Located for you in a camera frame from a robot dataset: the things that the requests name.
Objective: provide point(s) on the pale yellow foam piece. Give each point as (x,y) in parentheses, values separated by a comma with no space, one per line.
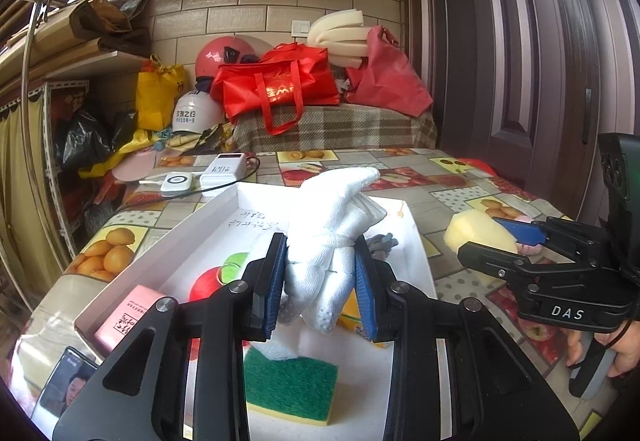
(475,231)

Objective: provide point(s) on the person's right hand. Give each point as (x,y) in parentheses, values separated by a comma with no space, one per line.
(625,356)

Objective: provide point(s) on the grey cloth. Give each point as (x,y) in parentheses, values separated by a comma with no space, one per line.
(382,243)

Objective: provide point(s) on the white knit glove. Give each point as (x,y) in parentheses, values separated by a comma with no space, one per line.
(330,221)

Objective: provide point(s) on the red cloth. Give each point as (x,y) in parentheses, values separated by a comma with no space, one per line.
(475,167)

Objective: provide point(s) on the red apple plush toy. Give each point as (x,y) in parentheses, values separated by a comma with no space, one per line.
(207,286)

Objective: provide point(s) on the plaid blanket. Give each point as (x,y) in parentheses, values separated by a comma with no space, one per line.
(350,128)

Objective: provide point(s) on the baby doll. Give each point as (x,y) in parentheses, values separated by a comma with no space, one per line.
(530,249)

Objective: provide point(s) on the curved metal rod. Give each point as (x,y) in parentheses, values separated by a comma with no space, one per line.
(31,26)

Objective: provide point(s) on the yellow plastic sheet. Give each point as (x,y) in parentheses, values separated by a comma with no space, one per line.
(125,146)

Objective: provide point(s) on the beige curtain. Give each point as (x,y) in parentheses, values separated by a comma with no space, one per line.
(20,181)

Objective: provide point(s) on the pink soap box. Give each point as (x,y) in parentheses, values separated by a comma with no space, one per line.
(125,321)

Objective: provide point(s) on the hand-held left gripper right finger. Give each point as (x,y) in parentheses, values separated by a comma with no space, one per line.
(365,301)

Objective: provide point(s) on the brown paper bags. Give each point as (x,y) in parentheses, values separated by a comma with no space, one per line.
(100,18)

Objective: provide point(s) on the dark red cloth bag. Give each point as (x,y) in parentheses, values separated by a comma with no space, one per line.
(390,76)

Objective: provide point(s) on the black smartphone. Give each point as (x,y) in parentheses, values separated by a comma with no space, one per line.
(67,383)

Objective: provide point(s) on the cream foam strips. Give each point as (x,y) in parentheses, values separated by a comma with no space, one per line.
(335,33)

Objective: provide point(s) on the black plastic bag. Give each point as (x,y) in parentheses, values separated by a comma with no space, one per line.
(80,136)

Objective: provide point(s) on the yellow scouring sponge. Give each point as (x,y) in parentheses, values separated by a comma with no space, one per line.
(290,381)

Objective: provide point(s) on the bright red tote bag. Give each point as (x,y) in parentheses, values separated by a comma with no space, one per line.
(280,86)

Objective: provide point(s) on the yellow green juice pack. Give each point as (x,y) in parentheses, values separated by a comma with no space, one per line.
(350,316)

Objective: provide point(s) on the yellow shopping bag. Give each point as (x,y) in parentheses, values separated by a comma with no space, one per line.
(155,96)

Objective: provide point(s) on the pink helmet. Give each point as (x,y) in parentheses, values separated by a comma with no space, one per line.
(212,61)

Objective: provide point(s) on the white wall switch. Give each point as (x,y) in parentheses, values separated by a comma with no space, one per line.
(300,26)

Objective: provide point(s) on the purple panelled door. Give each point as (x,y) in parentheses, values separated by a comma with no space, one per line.
(500,46)

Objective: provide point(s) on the white cardboard box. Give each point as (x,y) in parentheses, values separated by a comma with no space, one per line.
(360,386)

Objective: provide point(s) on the fruit print tablecloth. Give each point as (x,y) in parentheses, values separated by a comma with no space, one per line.
(450,186)

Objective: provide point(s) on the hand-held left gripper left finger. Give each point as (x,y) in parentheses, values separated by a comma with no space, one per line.
(272,291)

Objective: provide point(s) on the pink round plate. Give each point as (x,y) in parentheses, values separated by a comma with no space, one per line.
(132,168)

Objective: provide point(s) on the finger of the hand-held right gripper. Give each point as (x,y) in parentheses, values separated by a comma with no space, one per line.
(525,231)
(490,258)

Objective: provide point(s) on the white shelf rack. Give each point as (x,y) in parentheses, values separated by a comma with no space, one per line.
(75,63)

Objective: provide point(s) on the white helmet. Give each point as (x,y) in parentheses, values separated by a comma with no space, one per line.
(195,113)

